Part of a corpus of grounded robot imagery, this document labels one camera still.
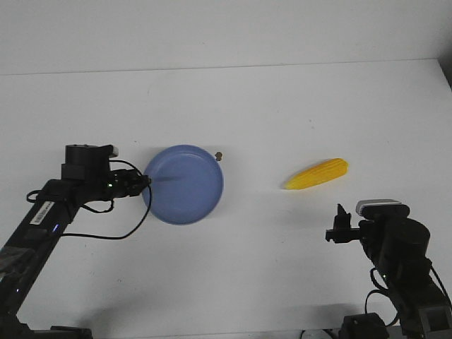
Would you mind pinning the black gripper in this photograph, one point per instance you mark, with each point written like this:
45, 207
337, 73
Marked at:
342, 232
125, 182

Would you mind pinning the blue round plate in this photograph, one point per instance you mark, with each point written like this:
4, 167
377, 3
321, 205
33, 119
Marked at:
186, 184

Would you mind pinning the yellow corn cob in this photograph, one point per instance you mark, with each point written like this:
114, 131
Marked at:
321, 173

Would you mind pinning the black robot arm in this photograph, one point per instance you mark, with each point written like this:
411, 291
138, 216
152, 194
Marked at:
397, 246
86, 176

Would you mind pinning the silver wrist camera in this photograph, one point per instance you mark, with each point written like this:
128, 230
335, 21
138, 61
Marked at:
371, 207
113, 151

